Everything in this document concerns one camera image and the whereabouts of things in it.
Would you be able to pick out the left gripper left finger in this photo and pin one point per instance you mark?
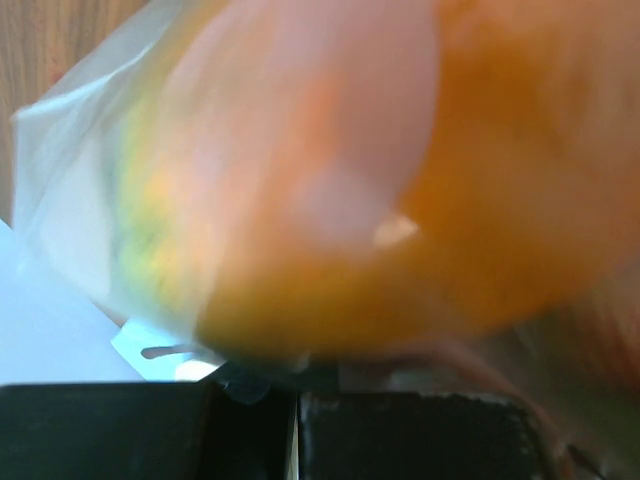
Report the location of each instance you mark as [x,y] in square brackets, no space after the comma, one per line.
[143,431]

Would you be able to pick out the orange green fake fruit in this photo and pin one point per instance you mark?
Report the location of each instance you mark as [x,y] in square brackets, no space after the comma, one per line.
[161,189]

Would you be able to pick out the orange fake orange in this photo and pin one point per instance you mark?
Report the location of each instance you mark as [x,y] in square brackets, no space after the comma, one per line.
[528,196]

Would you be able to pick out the clear zip top bag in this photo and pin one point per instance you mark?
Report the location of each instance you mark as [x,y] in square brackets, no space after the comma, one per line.
[321,114]

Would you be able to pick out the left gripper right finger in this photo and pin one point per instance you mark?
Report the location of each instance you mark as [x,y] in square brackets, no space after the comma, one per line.
[412,436]

